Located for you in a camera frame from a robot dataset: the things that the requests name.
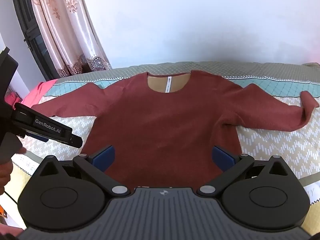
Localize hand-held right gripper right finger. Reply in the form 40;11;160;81
197;145;290;197

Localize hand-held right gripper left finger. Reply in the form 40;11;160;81
37;145;131;197

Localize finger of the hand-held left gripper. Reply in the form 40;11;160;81
25;131;83;148

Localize red-brown long-sleeve sweater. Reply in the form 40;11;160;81
31;70;317;189

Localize person's left hand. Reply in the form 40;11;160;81
0;147;27;197

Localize pink cloth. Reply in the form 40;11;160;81
5;79;60;108

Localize beige and teal patterned blanket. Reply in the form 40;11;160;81
10;60;320;205

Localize pink embroidered curtain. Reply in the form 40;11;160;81
27;0;112;78

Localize black window frame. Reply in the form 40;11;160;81
9;0;60;82

